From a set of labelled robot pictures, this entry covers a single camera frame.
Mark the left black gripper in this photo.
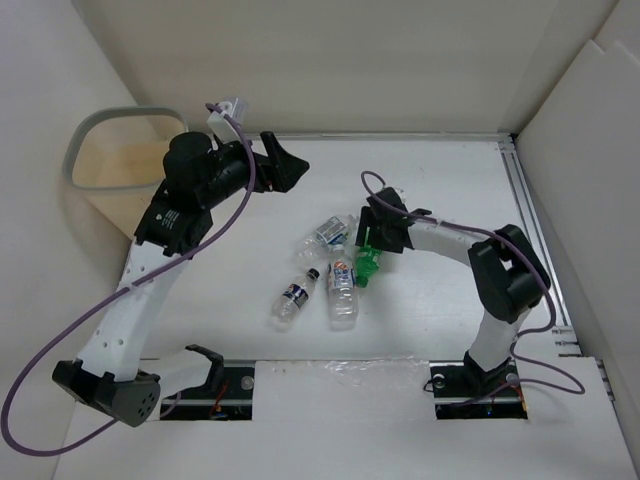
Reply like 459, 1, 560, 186
198, 130, 309, 209

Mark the green soda bottle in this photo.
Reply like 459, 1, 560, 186
355, 228, 382, 288

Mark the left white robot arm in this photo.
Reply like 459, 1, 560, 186
52, 132, 310, 427

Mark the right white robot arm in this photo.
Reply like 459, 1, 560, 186
356, 187, 550, 397

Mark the beige bin with grey rim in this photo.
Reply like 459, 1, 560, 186
62, 106, 188, 239

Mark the crushed clear water bottle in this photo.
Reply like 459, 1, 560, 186
294, 215, 358, 267

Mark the orange blue label clear bottle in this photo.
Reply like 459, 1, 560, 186
327, 244, 359, 331

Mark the black cap small bottle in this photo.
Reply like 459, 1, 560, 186
272, 268, 320, 324

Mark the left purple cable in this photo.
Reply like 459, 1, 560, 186
0, 102, 261, 457

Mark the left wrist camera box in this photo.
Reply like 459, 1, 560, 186
205, 97, 248, 143

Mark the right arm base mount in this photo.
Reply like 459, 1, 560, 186
423, 361, 528, 420

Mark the aluminium frame rail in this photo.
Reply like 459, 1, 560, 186
244, 131, 616, 401

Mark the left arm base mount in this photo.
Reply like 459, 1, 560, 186
160, 361, 255, 422

